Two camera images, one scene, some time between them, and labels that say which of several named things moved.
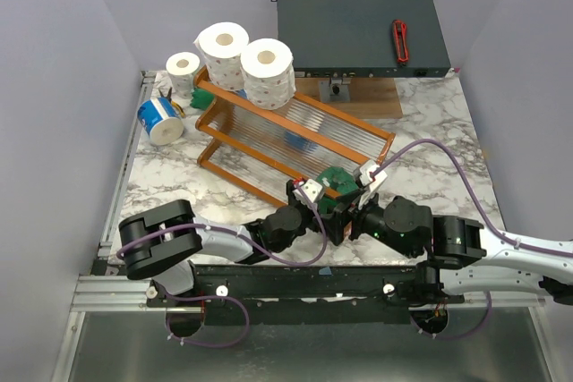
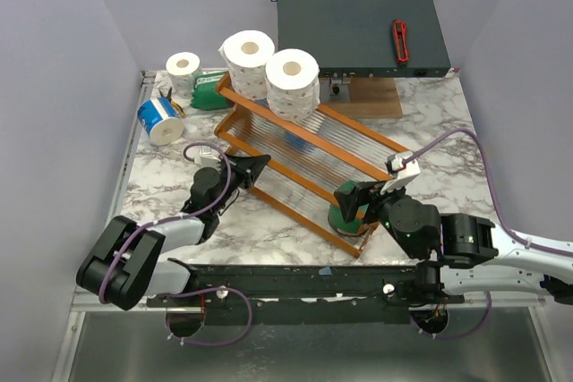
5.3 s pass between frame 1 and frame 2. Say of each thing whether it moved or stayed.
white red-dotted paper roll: moved
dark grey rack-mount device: stayed
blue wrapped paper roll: stayed
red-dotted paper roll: moved
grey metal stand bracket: stayed
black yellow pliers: stayed
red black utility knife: stayed
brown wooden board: stayed
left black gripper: moved
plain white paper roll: stayed
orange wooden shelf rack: moved
